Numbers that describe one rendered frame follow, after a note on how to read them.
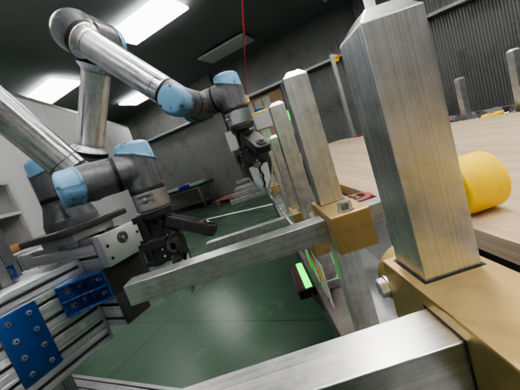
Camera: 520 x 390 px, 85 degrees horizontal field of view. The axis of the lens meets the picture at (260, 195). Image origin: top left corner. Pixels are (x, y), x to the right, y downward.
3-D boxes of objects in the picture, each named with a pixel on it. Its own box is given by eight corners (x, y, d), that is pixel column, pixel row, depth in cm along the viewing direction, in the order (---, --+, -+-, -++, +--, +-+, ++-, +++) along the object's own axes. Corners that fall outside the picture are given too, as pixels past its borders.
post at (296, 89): (371, 371, 46) (281, 73, 39) (362, 355, 49) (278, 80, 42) (391, 364, 46) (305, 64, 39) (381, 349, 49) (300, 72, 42)
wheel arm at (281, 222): (210, 255, 90) (205, 243, 89) (211, 251, 93) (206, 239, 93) (340, 212, 89) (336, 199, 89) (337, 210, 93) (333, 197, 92)
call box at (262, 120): (257, 132, 113) (251, 113, 111) (257, 134, 120) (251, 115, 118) (274, 127, 113) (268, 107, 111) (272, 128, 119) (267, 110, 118)
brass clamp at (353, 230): (336, 258, 35) (325, 220, 35) (313, 229, 49) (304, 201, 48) (384, 242, 35) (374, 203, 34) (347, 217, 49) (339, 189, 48)
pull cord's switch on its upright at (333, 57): (357, 152, 320) (330, 53, 304) (354, 152, 329) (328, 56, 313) (364, 150, 320) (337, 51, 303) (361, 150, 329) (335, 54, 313)
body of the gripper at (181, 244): (158, 258, 69) (140, 213, 68) (192, 248, 69) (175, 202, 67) (147, 271, 62) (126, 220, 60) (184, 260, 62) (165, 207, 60)
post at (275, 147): (313, 274, 96) (268, 136, 89) (310, 269, 100) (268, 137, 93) (323, 271, 96) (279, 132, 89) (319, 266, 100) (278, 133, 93)
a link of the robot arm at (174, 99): (29, -16, 70) (193, 86, 67) (68, 2, 80) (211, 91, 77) (18, 30, 74) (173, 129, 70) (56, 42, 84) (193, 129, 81)
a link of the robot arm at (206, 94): (168, 97, 80) (202, 82, 77) (186, 100, 91) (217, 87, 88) (178, 124, 81) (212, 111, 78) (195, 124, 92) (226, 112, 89)
